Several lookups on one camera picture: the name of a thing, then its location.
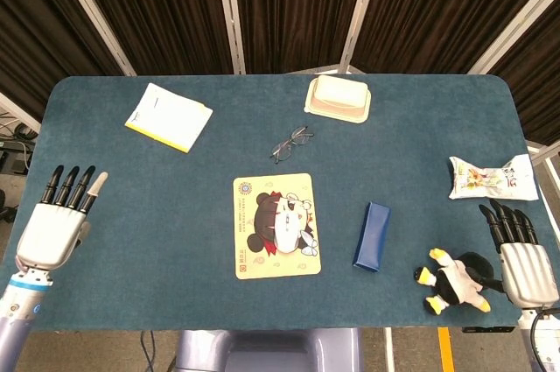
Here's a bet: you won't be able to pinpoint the cartoon girl mouse pad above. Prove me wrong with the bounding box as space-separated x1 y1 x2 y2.
232 172 323 280

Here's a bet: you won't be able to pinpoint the purple-grey robot torso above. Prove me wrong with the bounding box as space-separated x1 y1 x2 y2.
174 328 364 372

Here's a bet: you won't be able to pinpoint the black office chair base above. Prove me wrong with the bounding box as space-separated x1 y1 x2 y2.
0 190 18 223

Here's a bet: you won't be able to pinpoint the white printed snack bag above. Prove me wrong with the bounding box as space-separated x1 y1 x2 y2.
447 153 540 201

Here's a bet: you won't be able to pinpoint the black table control box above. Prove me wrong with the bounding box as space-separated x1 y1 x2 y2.
462 325 518 334

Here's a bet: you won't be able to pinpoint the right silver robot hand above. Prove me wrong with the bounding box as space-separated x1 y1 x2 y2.
479 198 560 308

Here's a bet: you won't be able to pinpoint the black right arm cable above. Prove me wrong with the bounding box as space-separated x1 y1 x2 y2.
528 308 560 367

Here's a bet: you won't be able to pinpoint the black-rimmed eyeglasses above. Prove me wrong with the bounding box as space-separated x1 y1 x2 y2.
269 125 315 165

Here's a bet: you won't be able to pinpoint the dark pleated screen panel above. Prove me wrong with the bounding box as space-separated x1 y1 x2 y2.
339 0 560 75
467 0 560 148
47 0 246 78
0 0 137 123
213 0 382 75

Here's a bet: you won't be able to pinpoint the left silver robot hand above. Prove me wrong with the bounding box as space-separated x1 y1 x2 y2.
15 165 109 271

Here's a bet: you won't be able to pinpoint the black white plush penguin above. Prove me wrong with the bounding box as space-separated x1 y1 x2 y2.
413 248 507 316

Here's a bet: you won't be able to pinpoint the blue glasses case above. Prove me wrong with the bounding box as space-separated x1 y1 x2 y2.
352 200 392 274

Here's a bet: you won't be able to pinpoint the cream plastic lunch box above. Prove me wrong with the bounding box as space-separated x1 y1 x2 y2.
303 74 373 124

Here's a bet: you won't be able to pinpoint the white notebook with yellow spine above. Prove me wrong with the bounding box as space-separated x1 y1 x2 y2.
124 82 214 155

